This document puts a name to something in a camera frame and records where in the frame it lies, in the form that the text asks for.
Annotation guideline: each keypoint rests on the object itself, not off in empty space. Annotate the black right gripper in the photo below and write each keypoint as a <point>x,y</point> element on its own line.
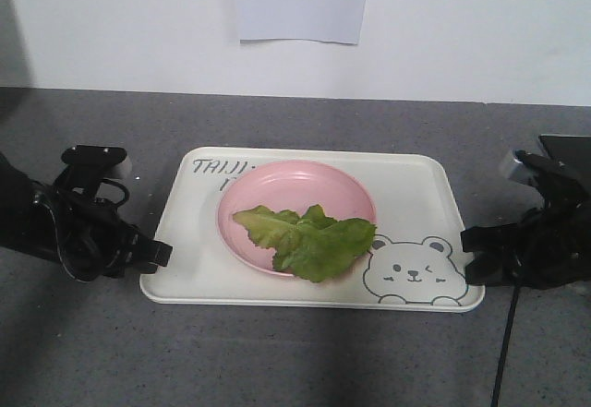
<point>546,251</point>

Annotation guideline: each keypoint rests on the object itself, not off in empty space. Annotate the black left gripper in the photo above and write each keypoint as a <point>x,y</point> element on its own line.
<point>92,240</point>

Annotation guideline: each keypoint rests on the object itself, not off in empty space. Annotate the cream bear serving tray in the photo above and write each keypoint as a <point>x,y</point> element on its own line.
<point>416,261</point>

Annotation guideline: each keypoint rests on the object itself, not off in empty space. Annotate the green lettuce leaf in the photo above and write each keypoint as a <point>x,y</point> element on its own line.
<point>312,246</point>

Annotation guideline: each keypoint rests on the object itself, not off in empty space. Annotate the pink round plate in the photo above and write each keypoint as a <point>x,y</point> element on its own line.
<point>293,185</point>

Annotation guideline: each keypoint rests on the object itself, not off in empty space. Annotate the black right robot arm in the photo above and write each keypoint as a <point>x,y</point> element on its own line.
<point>547,248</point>

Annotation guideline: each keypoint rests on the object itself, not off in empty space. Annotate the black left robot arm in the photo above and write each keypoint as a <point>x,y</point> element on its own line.
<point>26,224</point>

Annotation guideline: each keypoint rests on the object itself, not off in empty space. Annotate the black glass cooktop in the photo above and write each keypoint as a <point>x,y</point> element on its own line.
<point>571,149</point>

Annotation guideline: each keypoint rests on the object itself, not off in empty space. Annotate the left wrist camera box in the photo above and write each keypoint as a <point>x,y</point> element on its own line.
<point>96,162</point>

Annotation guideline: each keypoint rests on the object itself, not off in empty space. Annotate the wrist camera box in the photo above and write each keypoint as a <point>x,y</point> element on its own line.
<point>96,162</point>
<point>540,169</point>

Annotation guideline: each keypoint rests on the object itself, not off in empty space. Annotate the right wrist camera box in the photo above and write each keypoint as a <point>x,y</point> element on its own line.
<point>540,169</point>

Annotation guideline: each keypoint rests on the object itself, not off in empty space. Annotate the white paper sheet on wall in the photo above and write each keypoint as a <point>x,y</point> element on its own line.
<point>338,21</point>

